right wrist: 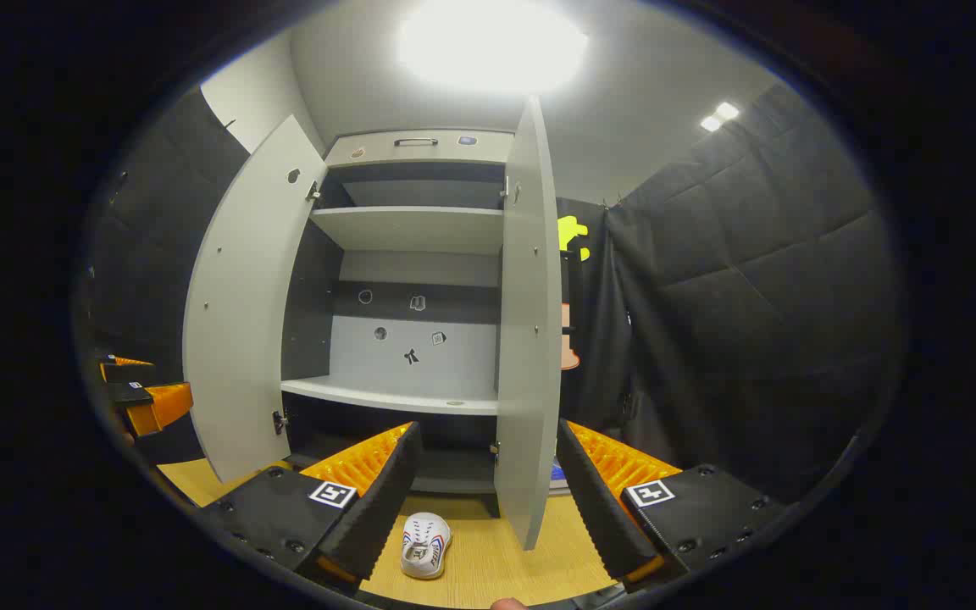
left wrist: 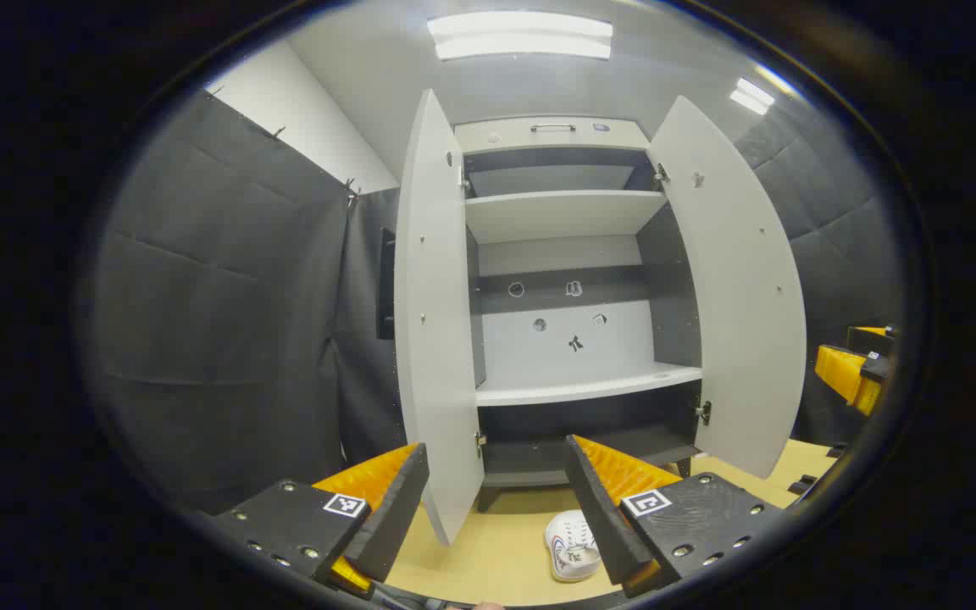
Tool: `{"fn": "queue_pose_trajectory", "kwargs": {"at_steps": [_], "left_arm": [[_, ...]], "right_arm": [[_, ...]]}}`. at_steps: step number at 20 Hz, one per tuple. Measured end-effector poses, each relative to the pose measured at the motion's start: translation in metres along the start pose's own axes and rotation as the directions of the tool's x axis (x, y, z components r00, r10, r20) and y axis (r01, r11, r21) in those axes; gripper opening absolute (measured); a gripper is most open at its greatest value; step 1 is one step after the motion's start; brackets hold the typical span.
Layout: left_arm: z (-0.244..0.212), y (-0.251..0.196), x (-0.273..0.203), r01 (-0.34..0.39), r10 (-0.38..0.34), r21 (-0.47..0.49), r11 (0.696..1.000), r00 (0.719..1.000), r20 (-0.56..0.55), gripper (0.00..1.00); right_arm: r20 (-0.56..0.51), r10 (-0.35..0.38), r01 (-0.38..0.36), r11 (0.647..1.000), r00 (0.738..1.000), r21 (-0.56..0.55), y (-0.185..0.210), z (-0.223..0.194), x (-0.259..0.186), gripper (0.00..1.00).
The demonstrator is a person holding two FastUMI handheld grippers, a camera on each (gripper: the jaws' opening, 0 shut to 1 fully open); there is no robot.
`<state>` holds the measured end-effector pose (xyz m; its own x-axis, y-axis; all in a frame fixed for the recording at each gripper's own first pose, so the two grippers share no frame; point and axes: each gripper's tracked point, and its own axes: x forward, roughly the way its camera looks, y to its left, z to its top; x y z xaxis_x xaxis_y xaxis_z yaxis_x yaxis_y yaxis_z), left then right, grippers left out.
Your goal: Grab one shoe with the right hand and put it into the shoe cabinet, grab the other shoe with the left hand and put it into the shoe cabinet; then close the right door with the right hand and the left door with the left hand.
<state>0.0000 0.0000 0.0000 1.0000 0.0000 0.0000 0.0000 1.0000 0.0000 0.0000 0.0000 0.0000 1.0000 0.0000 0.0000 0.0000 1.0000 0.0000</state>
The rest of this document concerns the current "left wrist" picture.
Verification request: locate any white shoe cabinet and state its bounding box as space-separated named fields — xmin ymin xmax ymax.
xmin=393 ymin=89 xmax=808 ymax=547

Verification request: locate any white shoe cabinet door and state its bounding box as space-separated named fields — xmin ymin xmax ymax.
xmin=646 ymin=95 xmax=808 ymax=480
xmin=393 ymin=89 xmax=486 ymax=547

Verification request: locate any black backdrop cloth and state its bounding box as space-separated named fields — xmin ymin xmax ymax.
xmin=86 ymin=87 xmax=908 ymax=518

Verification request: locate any large ceiling light panel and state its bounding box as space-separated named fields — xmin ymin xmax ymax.
xmin=427 ymin=10 xmax=616 ymax=62

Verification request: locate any small ceiling light panel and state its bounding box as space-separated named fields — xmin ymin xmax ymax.
xmin=729 ymin=76 xmax=777 ymax=117

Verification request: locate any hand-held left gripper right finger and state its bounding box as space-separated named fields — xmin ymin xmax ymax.
xmin=564 ymin=435 xmax=787 ymax=598

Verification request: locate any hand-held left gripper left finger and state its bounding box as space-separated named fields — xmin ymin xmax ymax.
xmin=200 ymin=442 xmax=430 ymax=601

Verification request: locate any black door handle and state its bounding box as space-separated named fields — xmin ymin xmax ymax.
xmin=378 ymin=227 xmax=397 ymax=341

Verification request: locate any white canvas shoe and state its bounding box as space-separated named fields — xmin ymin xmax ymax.
xmin=544 ymin=509 xmax=603 ymax=584

